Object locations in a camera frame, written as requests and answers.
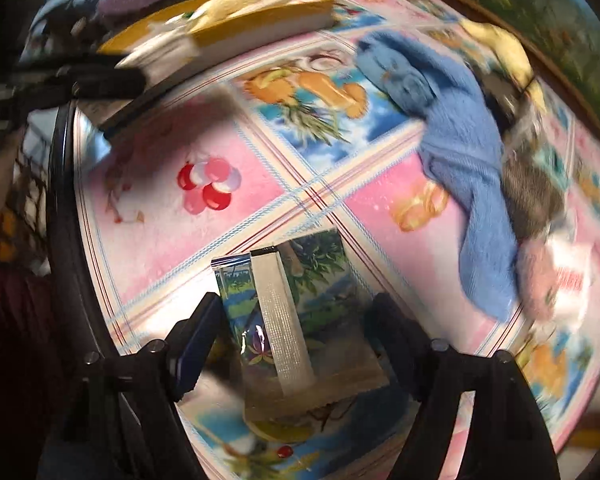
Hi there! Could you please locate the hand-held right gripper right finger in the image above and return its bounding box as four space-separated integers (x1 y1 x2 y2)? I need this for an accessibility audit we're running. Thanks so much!
364 291 561 480

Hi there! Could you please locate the printed cartoon tablecloth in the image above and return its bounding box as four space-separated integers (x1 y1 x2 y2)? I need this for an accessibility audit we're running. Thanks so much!
75 0 600 480

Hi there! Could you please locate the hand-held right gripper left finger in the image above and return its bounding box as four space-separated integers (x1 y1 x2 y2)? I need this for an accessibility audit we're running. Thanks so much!
55 291 227 480

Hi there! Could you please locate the white packet red print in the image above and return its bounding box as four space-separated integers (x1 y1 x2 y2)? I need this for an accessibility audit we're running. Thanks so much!
550 237 597 332

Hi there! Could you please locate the grey crumpled bag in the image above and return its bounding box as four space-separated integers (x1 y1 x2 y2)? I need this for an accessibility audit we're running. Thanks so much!
500 152 568 241

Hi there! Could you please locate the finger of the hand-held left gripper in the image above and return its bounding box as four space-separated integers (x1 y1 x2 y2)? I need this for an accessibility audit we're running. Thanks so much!
72 66 147 100

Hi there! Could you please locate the blue towel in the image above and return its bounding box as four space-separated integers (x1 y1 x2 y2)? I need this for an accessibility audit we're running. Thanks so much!
355 30 523 323

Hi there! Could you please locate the landscape print tissue pack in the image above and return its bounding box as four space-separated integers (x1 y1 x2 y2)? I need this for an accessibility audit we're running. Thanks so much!
212 227 391 408

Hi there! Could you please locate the pink fluffy cloth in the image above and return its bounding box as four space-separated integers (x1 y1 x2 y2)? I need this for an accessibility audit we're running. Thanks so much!
515 237 561 321

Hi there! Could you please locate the yellow towel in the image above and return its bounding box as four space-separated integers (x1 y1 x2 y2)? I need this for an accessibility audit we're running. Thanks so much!
460 22 547 113
180 0 277 31

